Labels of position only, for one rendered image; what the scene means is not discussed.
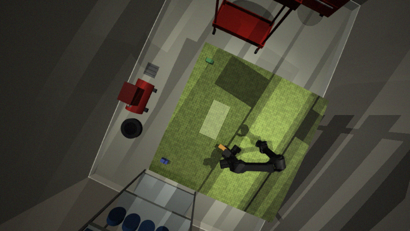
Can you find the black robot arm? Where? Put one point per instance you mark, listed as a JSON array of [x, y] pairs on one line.
[[239, 166]]

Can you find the small green block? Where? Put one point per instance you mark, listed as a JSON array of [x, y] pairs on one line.
[[209, 61]]

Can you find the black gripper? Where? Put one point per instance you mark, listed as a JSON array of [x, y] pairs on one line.
[[235, 150]]

